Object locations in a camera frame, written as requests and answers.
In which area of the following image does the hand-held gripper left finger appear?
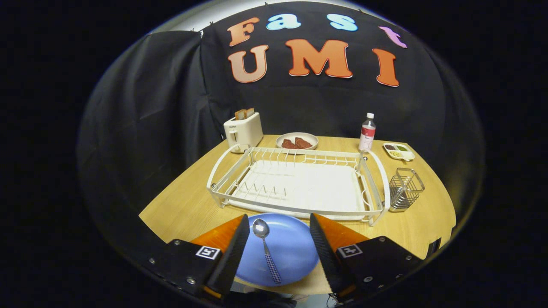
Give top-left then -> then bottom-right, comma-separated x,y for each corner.
146,214 -> 250,300

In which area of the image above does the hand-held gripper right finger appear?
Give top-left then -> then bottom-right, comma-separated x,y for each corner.
309,213 -> 424,304

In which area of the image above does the blue plate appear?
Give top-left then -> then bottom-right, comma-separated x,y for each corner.
235,213 -> 319,287

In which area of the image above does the spoon with checkered handle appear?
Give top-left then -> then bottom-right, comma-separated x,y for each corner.
252,219 -> 282,284

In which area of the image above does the white wire dish rack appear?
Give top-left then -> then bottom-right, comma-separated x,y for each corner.
206,145 -> 391,226

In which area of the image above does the metal wire basket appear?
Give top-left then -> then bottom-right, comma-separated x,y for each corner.
389,168 -> 425,213

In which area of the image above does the beige round plate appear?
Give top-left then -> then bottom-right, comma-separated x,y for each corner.
276,132 -> 319,151

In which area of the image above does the white drip tray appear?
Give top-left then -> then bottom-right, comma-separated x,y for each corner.
229,160 -> 371,214

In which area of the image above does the white divided bean tray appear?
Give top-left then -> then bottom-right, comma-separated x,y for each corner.
383,142 -> 415,162

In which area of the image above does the cream toaster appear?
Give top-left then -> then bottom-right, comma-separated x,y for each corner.
223,112 -> 264,154

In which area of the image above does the clear bottle red label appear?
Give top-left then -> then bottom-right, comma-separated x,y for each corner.
358,113 -> 376,154

